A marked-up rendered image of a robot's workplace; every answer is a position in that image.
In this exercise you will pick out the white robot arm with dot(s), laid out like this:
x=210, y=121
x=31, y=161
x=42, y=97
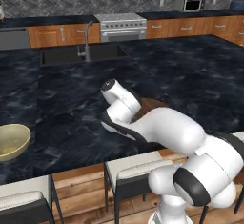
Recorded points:
x=178, y=132

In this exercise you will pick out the brown bowl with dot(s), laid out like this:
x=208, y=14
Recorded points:
x=152, y=105

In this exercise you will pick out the black stool with white seat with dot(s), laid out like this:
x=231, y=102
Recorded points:
x=133, y=170
x=22, y=199
x=240, y=186

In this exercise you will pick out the yellow bowl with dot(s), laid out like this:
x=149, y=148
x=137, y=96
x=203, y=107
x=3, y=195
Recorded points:
x=12, y=142

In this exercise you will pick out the grey tap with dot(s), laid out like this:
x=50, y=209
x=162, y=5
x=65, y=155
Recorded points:
x=86, y=40

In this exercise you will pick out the black sink basin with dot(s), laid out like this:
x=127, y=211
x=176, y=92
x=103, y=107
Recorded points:
x=66, y=55

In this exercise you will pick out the stainless steel oven range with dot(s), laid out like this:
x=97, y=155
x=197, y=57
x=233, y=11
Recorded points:
x=122, y=27

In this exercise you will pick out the wooden base cupboard run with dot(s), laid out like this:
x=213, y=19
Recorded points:
x=60, y=35
x=197, y=27

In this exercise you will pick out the silver toaster oven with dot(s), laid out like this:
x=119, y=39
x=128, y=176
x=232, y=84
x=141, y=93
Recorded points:
x=190, y=4

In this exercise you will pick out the grey dishwasher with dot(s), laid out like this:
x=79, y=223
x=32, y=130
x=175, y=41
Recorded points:
x=12, y=38

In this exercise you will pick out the white object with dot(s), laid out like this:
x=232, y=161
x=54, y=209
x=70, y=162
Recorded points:
x=1, y=12

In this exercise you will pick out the blue container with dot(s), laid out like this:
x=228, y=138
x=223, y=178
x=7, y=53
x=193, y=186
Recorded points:
x=237, y=5

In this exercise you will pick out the white wall socket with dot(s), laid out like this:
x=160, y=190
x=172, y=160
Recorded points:
x=162, y=2
x=214, y=1

